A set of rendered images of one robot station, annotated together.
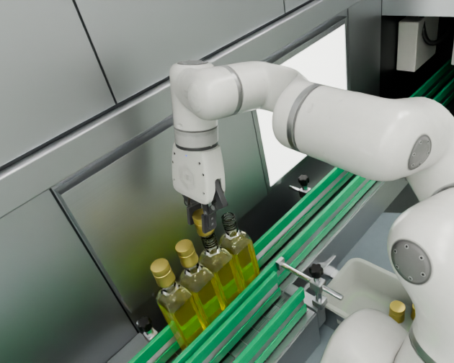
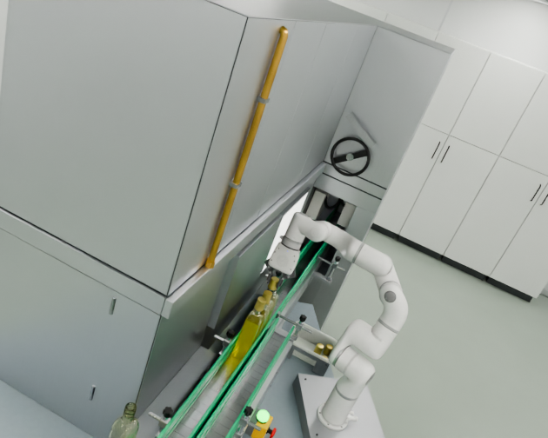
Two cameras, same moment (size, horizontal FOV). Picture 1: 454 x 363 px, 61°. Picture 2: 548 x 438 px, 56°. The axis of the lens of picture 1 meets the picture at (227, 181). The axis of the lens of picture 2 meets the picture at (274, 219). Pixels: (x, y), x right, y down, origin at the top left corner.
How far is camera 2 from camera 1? 1.53 m
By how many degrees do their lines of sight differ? 37
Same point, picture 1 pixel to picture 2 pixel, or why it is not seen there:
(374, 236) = (296, 314)
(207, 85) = (324, 230)
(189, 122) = (298, 238)
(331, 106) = (370, 252)
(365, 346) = (363, 327)
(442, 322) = (394, 312)
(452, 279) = (399, 301)
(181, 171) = (280, 257)
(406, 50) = (314, 207)
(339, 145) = (372, 263)
